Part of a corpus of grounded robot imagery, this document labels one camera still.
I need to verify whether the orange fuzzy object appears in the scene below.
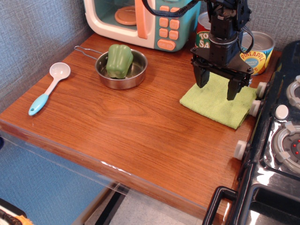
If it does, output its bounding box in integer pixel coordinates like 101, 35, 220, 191
0, 210, 33, 225

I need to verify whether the black toy stove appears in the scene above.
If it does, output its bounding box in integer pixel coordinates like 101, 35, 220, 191
203, 41, 300, 225

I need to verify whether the white stove knob middle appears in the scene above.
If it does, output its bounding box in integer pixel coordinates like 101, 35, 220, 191
249, 100, 261, 117

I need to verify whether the toy microwave teal and white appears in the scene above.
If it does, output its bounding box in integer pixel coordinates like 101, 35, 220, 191
84, 0, 201, 52

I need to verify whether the white stove knob upper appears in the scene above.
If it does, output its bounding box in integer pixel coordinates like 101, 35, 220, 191
256, 82, 268, 98

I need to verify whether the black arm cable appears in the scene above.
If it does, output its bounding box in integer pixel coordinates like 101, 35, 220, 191
142, 0, 202, 19

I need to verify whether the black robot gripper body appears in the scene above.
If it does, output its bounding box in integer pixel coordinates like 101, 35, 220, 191
191, 32, 254, 81

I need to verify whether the green toy bell pepper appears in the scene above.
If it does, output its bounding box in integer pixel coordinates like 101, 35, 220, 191
106, 44, 133, 79

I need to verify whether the white spoon blue handle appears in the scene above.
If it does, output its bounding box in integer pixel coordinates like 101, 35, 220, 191
28, 62, 71, 116

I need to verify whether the green towel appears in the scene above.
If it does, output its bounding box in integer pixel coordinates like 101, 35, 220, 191
180, 73, 257, 129

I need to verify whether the pineapple slices can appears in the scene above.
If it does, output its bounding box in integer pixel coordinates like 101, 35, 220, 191
240, 31, 275, 75

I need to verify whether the tomato sauce can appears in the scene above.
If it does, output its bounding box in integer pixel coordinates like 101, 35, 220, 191
195, 12, 211, 48

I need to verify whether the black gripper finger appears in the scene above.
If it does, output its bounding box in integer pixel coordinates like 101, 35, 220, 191
227, 78, 252, 101
193, 63, 210, 88

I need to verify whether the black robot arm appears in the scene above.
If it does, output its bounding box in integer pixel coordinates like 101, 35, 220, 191
191, 0, 254, 101

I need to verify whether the white stove knob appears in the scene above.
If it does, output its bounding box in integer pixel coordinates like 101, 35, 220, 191
256, 82, 268, 98
234, 140, 247, 160
249, 100, 261, 117

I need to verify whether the clear acrylic table guard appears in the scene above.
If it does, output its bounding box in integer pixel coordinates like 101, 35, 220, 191
0, 119, 230, 222

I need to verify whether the small steel pan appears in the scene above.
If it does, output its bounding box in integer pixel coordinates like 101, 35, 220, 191
74, 45, 149, 90

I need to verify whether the white stove knob lower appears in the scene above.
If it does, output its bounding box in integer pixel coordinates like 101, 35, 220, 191
234, 140, 247, 160

